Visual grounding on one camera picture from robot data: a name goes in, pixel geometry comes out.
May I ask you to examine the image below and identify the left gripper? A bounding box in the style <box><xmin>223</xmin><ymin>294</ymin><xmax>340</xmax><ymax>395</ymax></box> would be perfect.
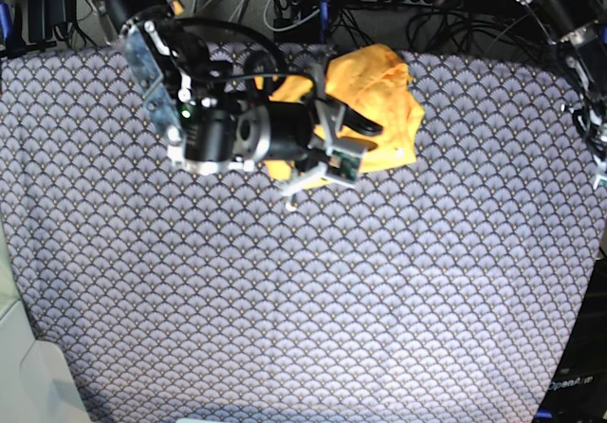
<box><xmin>572</xmin><ymin>104</ymin><xmax>607</xmax><ymax>190</ymax></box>

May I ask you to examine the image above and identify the blue fan-patterned tablecloth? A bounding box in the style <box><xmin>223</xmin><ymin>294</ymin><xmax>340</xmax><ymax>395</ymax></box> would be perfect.
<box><xmin>1</xmin><ymin>48</ymin><xmax>606</xmax><ymax>422</ymax></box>

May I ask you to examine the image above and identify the white plastic bin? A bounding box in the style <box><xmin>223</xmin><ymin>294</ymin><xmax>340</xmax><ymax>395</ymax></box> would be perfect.
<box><xmin>0</xmin><ymin>232</ymin><xmax>91</xmax><ymax>423</ymax></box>

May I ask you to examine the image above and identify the yellow T-shirt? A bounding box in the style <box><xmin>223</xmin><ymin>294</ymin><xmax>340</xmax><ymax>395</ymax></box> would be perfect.
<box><xmin>265</xmin><ymin>44</ymin><xmax>424</xmax><ymax>193</ymax></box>

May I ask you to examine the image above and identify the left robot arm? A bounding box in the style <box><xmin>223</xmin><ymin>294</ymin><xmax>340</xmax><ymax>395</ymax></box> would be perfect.
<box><xmin>516</xmin><ymin>0</ymin><xmax>606</xmax><ymax>189</ymax></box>

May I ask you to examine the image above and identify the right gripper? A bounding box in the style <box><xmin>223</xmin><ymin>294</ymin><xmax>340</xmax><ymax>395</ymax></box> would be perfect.
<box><xmin>165</xmin><ymin>60</ymin><xmax>383</xmax><ymax>213</ymax></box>

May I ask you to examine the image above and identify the black OpenArm case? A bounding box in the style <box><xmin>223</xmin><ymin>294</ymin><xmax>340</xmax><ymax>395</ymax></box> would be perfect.
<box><xmin>533</xmin><ymin>259</ymin><xmax>606</xmax><ymax>422</ymax></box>

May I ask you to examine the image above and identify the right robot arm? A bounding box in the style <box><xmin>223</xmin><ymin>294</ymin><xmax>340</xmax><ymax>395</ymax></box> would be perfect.
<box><xmin>86</xmin><ymin>0</ymin><xmax>382</xmax><ymax>201</ymax></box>

